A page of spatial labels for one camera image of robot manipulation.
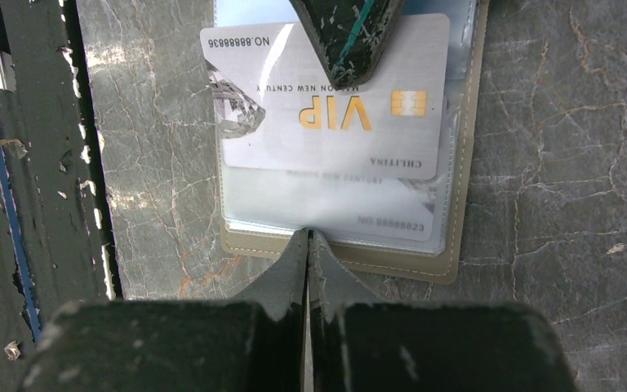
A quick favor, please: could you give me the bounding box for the grey card holder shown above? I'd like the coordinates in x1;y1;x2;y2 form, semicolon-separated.
212;1;488;283

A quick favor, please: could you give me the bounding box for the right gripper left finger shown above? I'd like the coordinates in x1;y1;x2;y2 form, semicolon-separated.
20;230;309;391

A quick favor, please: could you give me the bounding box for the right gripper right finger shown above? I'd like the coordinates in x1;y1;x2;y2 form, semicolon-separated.
308;230;576;391

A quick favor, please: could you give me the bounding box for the card inside holder sleeve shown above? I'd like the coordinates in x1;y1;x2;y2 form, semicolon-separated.
222;167;434;242

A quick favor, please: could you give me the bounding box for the grey credit card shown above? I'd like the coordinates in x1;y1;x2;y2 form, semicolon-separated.
200;14;450;180

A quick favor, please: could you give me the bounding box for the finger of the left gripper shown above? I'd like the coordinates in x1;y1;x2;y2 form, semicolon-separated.
290;0;405;90

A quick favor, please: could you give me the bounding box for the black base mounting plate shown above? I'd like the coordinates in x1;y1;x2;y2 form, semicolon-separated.
0;1;121;391

